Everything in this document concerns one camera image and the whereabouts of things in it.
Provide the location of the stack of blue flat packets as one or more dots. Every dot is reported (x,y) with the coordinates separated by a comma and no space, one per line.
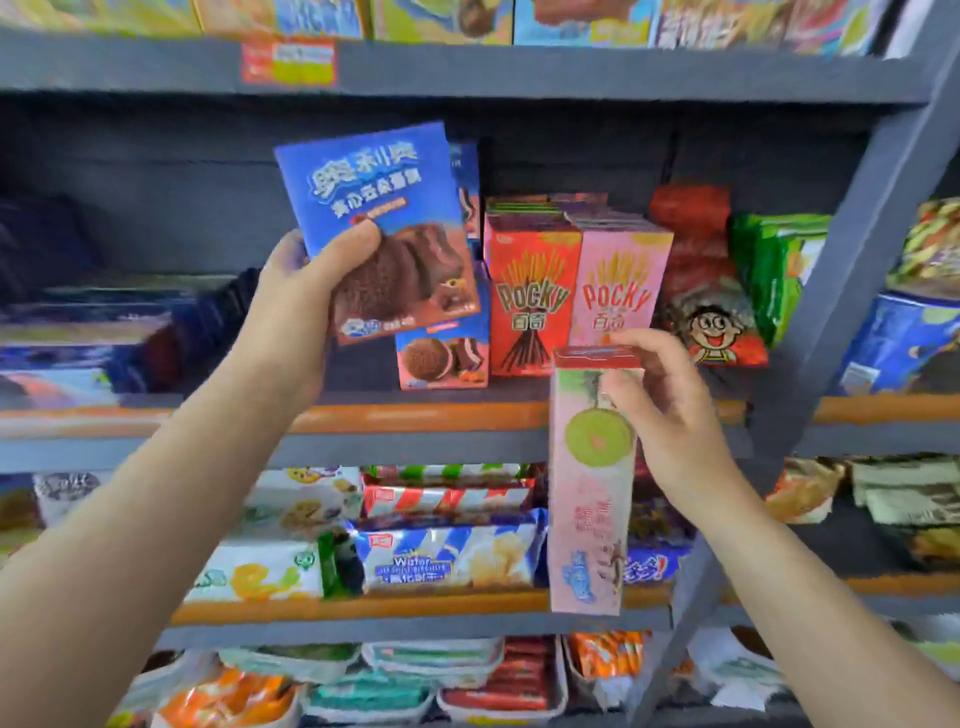
(82,352)

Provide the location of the small blue candy packet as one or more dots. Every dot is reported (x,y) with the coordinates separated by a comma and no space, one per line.
(654,566)

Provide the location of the white snack cup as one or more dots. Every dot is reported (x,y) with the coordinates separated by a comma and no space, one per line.
(67,495)

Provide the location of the red and yellow price label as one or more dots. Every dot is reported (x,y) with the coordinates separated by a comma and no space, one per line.
(289,63)

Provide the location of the green and black packet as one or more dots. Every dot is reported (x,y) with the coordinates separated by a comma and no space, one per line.
(339,562)

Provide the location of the orange and blue snack box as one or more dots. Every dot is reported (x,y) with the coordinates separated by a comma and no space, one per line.
(285,16)

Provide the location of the white tray with red lid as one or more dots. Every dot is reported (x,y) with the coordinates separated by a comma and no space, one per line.
(506,686)

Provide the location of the blue wafer packet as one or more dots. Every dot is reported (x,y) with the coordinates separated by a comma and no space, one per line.
(450,559)

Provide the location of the dark purple snack packet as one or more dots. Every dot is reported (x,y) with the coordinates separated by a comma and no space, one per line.
(660,521)

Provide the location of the orange snack packet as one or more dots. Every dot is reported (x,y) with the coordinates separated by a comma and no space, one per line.
(607,652)

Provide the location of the person's left thumb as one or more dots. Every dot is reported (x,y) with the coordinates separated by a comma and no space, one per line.
(352,251)

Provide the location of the person's left forearm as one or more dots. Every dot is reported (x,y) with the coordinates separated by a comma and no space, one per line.
(127,547)

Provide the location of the pink and green snack box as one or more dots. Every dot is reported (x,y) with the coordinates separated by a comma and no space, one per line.
(836,26)

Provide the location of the red biscuit stick box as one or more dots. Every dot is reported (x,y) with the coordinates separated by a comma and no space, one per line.
(532,300)

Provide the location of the green snack bag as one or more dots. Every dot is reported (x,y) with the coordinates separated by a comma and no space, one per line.
(776,270)

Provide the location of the white tray with teal lid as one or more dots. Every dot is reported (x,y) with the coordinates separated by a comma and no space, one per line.
(431,661)
(367,697)

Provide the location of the person's right hand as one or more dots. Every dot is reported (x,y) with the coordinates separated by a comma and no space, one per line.
(675,427)

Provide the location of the person's right forearm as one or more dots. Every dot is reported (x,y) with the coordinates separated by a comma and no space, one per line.
(817,630)

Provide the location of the grey metal shelving rack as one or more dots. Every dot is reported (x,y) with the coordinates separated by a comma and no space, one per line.
(525,73)

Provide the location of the beige orange snack bag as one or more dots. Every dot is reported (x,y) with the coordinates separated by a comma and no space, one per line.
(802,491)

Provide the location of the red and yellow snack box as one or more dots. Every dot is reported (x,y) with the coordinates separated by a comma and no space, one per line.
(724,22)

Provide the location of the green striped wafer packet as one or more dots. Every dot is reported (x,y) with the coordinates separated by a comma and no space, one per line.
(446,472)

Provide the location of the pink and blue cookie box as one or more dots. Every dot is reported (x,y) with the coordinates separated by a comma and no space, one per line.
(442,360)

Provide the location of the white packet with yellow print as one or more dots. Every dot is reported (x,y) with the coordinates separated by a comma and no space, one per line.
(251,574)

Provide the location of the light blue snack box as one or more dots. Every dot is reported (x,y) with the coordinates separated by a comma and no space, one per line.
(585,26)

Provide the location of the blue and white snack bag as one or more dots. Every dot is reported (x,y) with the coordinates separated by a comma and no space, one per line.
(896,345)

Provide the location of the tall pink snack box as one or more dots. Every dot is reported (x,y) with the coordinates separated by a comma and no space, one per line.
(589,510)

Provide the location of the person's right thumb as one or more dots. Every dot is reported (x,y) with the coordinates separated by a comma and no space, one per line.
(624,397)

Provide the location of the white tray with green lid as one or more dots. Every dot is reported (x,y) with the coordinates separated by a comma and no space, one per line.
(289,661)

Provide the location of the person's left hand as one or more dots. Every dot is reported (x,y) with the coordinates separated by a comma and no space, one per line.
(289,322)

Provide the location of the pink biscuit stick box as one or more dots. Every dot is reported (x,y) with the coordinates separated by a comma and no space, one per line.
(619,285)

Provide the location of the pale green snack packets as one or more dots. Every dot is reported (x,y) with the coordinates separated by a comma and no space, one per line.
(907,491)

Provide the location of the white crumpled packet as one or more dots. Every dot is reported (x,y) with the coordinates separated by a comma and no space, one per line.
(739,671)

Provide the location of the red striped wafer packet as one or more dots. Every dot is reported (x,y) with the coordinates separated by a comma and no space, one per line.
(446,501)

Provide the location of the yellow and red snack bag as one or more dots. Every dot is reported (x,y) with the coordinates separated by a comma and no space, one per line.
(934,240)

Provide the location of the blue chocolate cookie box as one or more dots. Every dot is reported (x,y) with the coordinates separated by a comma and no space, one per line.
(375,180)

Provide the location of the yellow green snack box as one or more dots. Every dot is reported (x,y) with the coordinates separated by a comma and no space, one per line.
(97,13)

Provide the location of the green brown snack box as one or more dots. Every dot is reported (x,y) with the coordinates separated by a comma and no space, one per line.
(442,19)

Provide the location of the white cookie packet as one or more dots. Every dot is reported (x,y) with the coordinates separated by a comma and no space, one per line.
(300,502)

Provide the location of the red cartoon face snack bag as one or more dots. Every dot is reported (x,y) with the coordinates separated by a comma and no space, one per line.
(701,292)

